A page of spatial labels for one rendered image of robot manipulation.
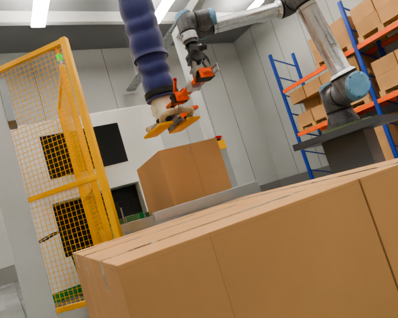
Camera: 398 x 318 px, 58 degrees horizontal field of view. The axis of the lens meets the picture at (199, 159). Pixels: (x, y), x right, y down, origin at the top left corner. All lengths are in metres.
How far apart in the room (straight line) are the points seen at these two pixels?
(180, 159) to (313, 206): 1.42
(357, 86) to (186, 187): 1.10
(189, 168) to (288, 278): 1.47
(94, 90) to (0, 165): 9.41
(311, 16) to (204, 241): 1.73
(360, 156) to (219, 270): 1.64
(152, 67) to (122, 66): 10.18
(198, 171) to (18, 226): 1.20
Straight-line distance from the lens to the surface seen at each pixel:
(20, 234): 2.59
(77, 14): 10.54
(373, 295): 0.94
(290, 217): 0.80
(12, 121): 2.72
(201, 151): 2.22
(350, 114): 2.32
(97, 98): 11.84
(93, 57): 12.42
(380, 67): 9.59
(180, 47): 5.82
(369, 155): 2.23
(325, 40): 2.20
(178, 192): 2.12
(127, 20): 2.58
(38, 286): 2.60
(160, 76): 2.39
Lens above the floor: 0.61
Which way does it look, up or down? 6 degrees up
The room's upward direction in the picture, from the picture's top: 17 degrees counter-clockwise
